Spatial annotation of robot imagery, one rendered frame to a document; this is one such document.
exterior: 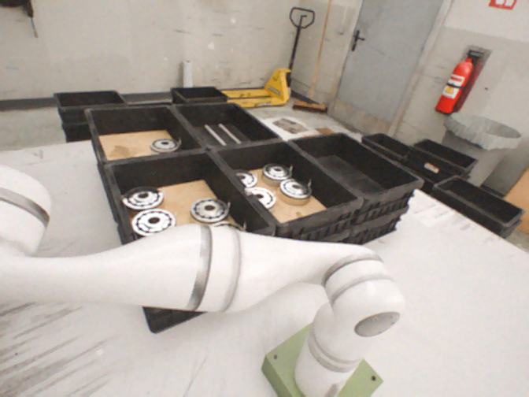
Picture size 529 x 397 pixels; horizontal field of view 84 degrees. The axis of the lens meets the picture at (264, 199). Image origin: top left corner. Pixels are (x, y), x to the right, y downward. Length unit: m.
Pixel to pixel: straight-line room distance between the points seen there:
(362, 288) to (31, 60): 3.77
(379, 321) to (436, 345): 0.54
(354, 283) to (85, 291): 0.29
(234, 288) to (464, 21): 3.56
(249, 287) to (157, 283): 0.09
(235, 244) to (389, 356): 0.61
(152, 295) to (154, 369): 0.44
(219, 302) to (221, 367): 0.42
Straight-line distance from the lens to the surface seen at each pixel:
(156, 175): 0.92
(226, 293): 0.31
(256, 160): 1.05
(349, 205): 0.82
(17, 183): 0.33
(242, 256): 0.31
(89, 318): 0.83
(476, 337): 1.03
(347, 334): 0.43
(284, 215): 0.87
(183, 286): 0.30
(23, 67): 3.92
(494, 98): 3.57
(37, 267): 0.29
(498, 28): 3.61
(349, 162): 1.27
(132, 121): 1.27
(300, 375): 0.63
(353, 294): 0.39
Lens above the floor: 1.36
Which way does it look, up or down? 36 degrees down
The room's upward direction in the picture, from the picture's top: 10 degrees clockwise
